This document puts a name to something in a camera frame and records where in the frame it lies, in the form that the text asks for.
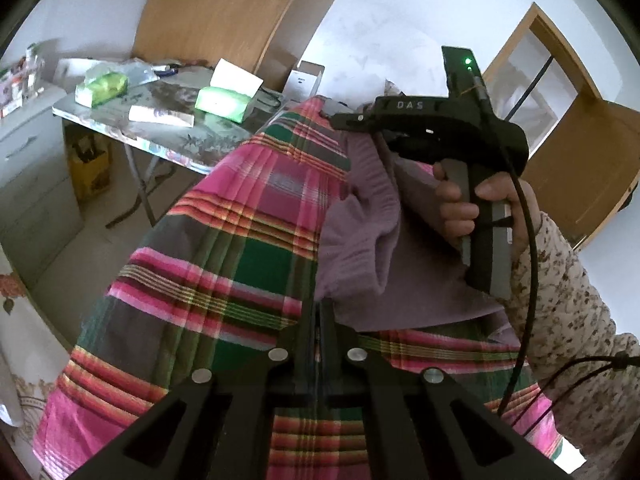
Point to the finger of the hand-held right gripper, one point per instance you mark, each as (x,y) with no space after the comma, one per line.
(352,121)

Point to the person's right forearm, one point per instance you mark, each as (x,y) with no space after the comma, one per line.
(570,310)

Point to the white drawer cabinet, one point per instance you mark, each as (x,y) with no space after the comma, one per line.
(35,185)

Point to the white cardboard box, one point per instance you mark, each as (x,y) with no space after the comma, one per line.
(305,80)

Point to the wooden door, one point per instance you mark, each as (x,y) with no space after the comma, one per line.
(575,160)

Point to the folding table with printed top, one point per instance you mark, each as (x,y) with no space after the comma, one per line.
(170,135)

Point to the yellow box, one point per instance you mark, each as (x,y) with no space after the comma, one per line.
(92,170)

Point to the green tissue box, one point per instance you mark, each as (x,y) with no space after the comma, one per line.
(222,100)

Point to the purple garment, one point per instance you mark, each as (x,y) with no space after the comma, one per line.
(370,240)

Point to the person's right hand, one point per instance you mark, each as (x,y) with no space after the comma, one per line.
(522,210)

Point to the wooden door frame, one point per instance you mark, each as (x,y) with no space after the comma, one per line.
(537,15)

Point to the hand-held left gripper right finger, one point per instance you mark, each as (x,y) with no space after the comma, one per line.
(327,340)

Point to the wooden wardrobe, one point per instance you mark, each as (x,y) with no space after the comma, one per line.
(225,10)

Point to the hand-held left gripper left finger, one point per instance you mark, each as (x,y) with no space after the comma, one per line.
(311,340)

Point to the green tissue pack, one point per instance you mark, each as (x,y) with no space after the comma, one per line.
(102,87)

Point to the white cream tube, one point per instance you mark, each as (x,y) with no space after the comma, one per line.
(160,116)

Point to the pile of small boxes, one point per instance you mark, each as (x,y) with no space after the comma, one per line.
(20,80)

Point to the pink green plaid blanket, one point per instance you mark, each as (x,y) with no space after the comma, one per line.
(225,260)

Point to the clear plastic bag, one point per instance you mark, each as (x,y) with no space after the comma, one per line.
(137,70)

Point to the white floral cloth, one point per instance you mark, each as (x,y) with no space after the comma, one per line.
(25,335)

